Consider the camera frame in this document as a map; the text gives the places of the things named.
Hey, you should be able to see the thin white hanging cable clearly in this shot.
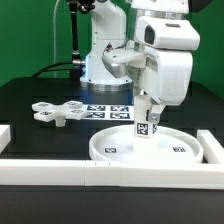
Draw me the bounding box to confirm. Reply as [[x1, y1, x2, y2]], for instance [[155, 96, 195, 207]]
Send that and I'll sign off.
[[52, 0, 62, 78]]

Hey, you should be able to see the white front fence rail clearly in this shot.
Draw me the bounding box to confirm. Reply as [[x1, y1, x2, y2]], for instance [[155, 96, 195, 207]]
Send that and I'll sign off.
[[0, 159, 224, 190]]

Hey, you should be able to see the white cross-shaped table base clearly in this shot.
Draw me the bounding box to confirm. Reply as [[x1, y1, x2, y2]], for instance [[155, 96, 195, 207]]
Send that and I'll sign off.
[[32, 100, 89, 127]]

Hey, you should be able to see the black cable bundle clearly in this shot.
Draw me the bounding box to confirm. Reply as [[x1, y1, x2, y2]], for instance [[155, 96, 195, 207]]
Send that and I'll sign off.
[[31, 60, 86, 78]]

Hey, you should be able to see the white fiducial marker sheet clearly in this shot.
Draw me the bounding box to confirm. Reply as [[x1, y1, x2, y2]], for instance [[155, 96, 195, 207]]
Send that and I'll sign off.
[[83, 104, 134, 121]]

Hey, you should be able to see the white round table top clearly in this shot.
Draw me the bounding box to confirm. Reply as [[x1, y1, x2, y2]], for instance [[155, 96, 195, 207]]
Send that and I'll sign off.
[[89, 125, 203, 164]]

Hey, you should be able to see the white fence piece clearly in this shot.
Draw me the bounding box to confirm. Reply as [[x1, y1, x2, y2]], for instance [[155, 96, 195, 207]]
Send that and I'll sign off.
[[0, 125, 11, 154], [197, 130, 224, 165]]

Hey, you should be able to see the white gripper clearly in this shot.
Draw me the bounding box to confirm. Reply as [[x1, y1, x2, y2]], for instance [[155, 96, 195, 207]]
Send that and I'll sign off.
[[134, 47, 193, 123]]

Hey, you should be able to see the white left fence piece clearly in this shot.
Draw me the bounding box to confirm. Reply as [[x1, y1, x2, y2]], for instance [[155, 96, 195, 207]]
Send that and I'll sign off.
[[0, 125, 11, 154]]

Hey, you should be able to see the white right fence piece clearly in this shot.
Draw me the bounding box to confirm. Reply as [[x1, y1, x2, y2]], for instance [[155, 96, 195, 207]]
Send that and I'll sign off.
[[197, 130, 224, 165]]

